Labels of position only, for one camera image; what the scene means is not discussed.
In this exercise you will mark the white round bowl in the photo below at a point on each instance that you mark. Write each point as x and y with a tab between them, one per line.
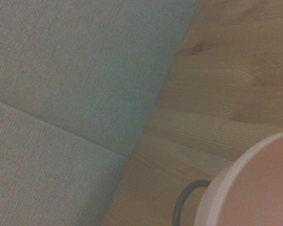
254	186

